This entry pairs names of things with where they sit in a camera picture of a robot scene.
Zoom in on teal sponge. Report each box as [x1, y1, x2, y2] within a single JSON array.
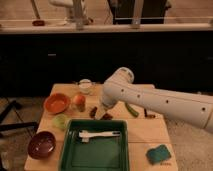
[[146, 144, 171, 165]]

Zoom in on green plastic tray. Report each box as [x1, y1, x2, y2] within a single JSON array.
[[58, 119, 130, 171]]

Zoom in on black tripod legs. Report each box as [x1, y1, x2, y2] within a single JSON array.
[[0, 100, 38, 134]]

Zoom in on dark red grape bunch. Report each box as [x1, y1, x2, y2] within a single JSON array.
[[89, 107, 113, 120]]

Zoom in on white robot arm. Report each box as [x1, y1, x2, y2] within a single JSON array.
[[95, 67, 213, 134]]

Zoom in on clear glass cup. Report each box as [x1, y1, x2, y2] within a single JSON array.
[[79, 79, 92, 94]]

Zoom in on white spatula tool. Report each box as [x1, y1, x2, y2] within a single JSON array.
[[79, 131, 120, 142]]

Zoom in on dark red bowl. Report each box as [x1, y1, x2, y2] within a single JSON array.
[[28, 131, 56, 160]]

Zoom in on small red dish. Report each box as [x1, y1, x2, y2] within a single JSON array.
[[32, 20, 45, 26]]

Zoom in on light green cup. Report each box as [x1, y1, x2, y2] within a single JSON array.
[[52, 114, 69, 131]]

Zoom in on orange bowl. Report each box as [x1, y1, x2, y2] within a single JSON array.
[[44, 93, 70, 114]]

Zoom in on green cucumber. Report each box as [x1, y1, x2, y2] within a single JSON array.
[[125, 103, 139, 117]]

